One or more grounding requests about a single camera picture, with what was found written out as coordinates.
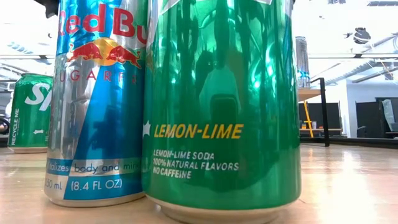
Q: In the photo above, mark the black overhead dome fixture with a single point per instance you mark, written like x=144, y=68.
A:
x=362, y=36

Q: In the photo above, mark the black partition panel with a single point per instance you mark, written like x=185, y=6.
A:
x=334, y=115

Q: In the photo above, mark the yellow stand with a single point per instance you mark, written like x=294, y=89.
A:
x=308, y=124

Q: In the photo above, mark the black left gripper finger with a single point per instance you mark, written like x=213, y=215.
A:
x=51, y=7

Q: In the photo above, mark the green Sprite can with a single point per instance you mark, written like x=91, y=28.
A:
x=217, y=93
x=28, y=121

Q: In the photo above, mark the blue silver Red Bull can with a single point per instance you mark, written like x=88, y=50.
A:
x=302, y=62
x=99, y=124

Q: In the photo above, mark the grey plastic cover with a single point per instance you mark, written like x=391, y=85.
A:
x=390, y=112

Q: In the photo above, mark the wooden shelf black metal frame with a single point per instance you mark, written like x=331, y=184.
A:
x=325, y=118

